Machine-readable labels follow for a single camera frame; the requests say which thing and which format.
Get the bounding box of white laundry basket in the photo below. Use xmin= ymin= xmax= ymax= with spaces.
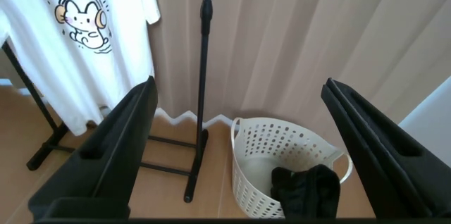
xmin=230 ymin=116 xmax=354 ymax=220

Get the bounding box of black clothes rack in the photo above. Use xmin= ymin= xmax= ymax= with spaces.
xmin=0 ymin=0 xmax=214 ymax=204

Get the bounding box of white garment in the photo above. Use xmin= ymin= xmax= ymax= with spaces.
xmin=0 ymin=0 xmax=161 ymax=137

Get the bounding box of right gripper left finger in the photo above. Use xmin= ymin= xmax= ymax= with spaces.
xmin=27 ymin=75 xmax=159 ymax=220

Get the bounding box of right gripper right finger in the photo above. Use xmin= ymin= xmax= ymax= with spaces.
xmin=320 ymin=77 xmax=451 ymax=218

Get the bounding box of black garment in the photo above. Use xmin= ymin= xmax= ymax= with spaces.
xmin=270 ymin=163 xmax=342 ymax=219

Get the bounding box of beige curtain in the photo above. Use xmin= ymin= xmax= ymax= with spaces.
xmin=0 ymin=0 xmax=451 ymax=151

